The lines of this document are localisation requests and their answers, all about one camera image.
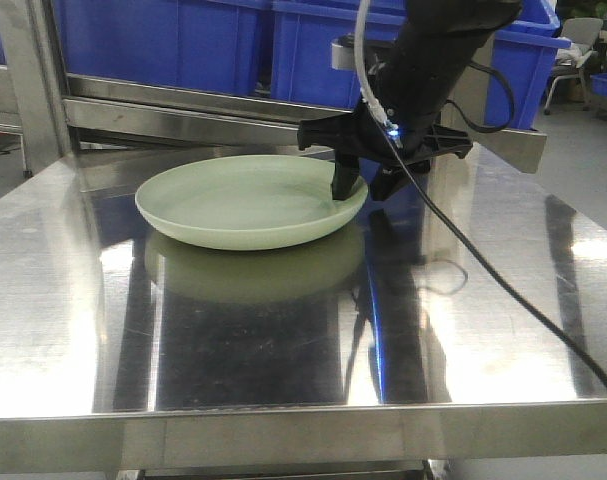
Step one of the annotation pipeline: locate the stainless steel shelf rack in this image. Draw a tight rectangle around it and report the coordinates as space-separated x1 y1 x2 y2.
0 0 548 175

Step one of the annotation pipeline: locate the blue plastic bin, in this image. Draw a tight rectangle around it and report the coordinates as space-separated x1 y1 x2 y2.
271 1 570 130
54 1 271 96

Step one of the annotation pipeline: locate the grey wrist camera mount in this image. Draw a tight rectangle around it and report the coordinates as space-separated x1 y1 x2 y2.
331 34 356 71

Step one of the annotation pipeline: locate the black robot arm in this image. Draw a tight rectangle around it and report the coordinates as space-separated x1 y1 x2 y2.
297 1 522 201

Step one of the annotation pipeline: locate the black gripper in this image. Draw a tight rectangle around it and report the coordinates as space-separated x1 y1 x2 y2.
297 107 472 200

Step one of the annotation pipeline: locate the blue plastic bin, right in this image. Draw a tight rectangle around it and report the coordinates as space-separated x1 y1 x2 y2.
271 1 570 130

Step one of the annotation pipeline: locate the blue plastic bin, left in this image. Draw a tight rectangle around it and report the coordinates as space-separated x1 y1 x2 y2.
54 1 271 96

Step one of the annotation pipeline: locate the white cable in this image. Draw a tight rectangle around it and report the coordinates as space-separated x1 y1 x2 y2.
354 0 390 124

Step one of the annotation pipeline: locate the grey office chair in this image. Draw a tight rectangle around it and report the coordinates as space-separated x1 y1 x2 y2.
543 17 604 116

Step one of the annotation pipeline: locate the black cable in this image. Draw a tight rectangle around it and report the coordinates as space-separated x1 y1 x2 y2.
390 59 607 409

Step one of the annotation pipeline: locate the light green round plate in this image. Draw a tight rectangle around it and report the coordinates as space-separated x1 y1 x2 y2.
135 155 368 251

